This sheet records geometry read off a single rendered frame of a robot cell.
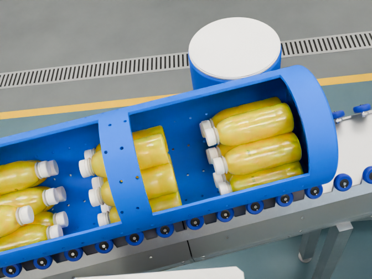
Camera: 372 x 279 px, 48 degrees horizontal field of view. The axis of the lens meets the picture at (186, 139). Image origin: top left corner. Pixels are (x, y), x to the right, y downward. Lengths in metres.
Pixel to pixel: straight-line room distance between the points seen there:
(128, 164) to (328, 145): 0.41
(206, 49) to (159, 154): 0.50
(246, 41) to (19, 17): 2.65
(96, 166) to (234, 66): 0.53
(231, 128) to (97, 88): 1.97
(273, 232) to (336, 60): 1.85
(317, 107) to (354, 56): 1.99
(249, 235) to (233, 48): 0.55
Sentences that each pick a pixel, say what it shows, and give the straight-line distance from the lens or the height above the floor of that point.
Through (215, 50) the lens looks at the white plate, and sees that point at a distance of 1.29.
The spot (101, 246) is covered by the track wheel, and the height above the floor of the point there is 0.97.
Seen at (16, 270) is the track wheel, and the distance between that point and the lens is 1.11.
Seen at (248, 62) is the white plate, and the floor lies 1.04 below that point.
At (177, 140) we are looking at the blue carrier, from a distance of 1.10.
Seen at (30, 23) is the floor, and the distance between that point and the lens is 3.59.
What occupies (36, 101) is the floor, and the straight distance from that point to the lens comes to 2.90.
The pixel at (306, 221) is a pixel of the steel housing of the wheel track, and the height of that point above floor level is 0.86.
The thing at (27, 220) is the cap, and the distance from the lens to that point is 0.98.
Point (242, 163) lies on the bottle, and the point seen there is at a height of 1.12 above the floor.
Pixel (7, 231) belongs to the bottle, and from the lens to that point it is 0.99.
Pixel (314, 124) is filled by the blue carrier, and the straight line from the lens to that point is 0.87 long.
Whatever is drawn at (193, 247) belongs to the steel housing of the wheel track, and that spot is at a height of 0.87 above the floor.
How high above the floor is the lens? 1.88
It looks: 52 degrees down
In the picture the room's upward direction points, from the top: 11 degrees counter-clockwise
